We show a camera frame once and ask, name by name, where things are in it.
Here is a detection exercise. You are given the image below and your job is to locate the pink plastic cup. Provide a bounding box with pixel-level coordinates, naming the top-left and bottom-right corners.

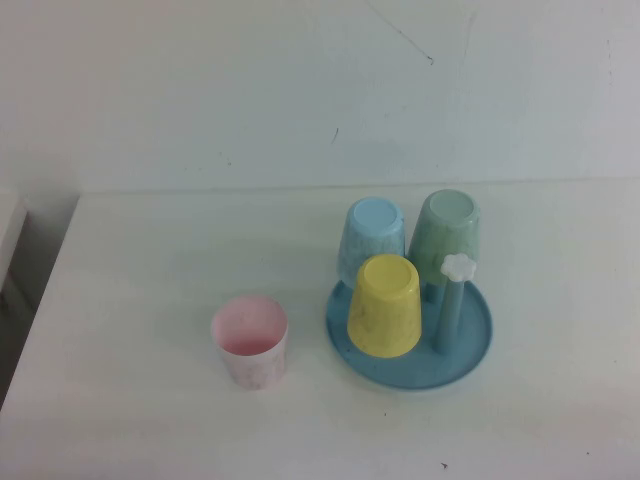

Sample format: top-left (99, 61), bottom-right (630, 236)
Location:
top-left (209, 294), bottom-right (290, 393)

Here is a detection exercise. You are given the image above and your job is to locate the yellow plastic cup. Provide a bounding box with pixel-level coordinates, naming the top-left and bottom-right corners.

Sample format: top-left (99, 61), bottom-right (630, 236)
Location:
top-left (346, 253), bottom-right (424, 359)

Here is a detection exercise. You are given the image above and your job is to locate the light green plastic cup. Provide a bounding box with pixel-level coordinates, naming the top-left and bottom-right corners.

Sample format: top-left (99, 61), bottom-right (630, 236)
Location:
top-left (408, 188), bottom-right (485, 287)

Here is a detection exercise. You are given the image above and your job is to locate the light blue plastic cup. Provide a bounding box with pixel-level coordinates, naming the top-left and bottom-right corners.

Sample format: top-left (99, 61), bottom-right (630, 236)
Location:
top-left (335, 196), bottom-right (407, 289)

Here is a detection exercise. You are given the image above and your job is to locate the blue cup stand with pegs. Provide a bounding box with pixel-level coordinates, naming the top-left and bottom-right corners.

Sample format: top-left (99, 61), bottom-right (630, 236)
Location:
top-left (324, 252), bottom-right (495, 392)

